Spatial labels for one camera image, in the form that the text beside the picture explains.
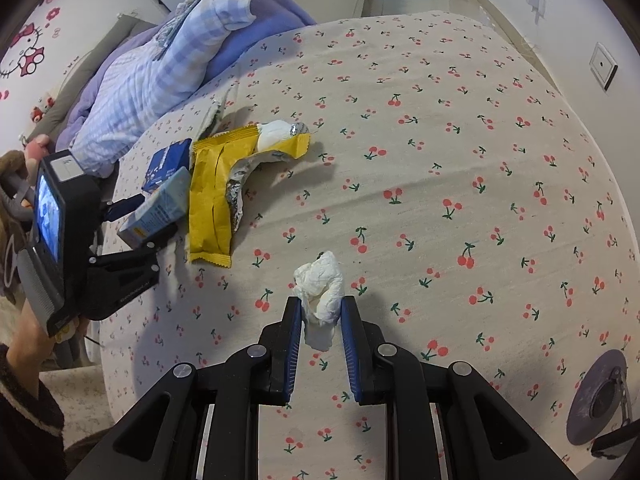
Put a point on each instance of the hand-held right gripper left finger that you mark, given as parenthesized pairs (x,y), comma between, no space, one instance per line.
(294,355)

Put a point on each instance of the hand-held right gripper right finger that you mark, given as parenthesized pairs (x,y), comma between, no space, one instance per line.
(351,355)

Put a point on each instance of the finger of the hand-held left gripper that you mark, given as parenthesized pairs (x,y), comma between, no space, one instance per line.
(125,207)
(125,280)

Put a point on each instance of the light blue carton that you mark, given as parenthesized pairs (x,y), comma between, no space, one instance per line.
(160,205)

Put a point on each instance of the large white tissue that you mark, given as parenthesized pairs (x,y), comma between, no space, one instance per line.
(320,280)

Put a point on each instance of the person's left forearm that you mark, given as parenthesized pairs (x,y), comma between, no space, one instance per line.
(25,335)

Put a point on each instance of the dark blue carton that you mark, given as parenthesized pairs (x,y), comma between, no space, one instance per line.
(167,160)

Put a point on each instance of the brown fleece blanket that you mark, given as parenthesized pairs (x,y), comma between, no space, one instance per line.
(10,260)

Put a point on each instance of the yellow snack bag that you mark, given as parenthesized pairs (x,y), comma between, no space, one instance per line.
(210,210)

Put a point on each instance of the pink plush toy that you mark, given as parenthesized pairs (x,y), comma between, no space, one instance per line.
(37,146)

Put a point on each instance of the plaid quilt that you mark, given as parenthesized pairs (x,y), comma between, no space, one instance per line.
(150,90)

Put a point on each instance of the red white plush toy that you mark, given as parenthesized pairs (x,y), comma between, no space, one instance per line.
(42,107)

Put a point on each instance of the grey long pillow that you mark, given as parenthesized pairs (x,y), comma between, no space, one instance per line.
(100,60)

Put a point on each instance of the small crumpled white tissue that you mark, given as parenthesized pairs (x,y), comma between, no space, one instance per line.
(272,135)

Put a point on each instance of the cherry print tablecloth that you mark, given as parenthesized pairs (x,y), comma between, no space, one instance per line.
(450,160)

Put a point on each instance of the purple round disc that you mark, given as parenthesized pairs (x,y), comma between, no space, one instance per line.
(582,410)

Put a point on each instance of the blue plaid blanket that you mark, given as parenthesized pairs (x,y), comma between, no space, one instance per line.
(280,15)

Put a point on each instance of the cartoon cat wall sticker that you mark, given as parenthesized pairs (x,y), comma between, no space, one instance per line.
(30,55)

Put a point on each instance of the white wall plate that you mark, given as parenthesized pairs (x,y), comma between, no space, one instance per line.
(603,66)

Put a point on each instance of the white wall socket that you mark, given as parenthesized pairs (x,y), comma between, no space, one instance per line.
(536,6)

